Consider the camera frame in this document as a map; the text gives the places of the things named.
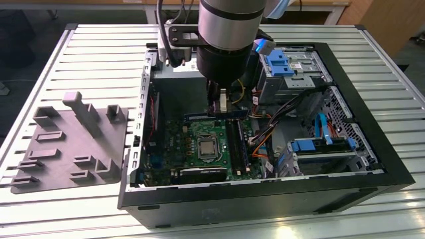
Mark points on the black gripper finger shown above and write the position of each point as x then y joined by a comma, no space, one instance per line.
213,107
225,102

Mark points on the dark blue RAM stick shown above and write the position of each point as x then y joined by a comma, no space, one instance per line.
196,117
242,149

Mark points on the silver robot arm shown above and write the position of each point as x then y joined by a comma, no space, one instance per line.
229,30

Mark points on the black RAM slot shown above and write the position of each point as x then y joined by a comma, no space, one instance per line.
234,149

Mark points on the grey power supply unit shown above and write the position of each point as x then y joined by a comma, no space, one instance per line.
176,94

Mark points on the green motherboard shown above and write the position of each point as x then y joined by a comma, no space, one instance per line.
180,129

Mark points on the silver CPU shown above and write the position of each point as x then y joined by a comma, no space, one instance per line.
206,149

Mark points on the grey metal drive cage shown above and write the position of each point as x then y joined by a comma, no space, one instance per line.
300,82

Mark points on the black graphics card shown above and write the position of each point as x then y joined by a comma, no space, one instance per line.
198,174

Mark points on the hard disk in blue carrier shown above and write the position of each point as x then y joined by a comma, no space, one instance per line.
308,145

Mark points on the grey plastic parts rack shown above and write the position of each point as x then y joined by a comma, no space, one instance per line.
109,147

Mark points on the black open PC case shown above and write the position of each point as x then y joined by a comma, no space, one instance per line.
232,206

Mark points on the brown wooden cabinet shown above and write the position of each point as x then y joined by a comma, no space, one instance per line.
392,25

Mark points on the grey metal stand foot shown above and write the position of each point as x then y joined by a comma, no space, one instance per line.
3,89

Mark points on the small grey wrist camera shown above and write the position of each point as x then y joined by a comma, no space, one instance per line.
266,47

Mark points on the blue plastic drive bracket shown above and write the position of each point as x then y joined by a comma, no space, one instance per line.
280,66

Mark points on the grey wrist camera black mount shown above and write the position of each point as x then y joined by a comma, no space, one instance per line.
177,36

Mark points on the silver disk bay frame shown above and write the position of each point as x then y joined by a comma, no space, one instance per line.
326,155

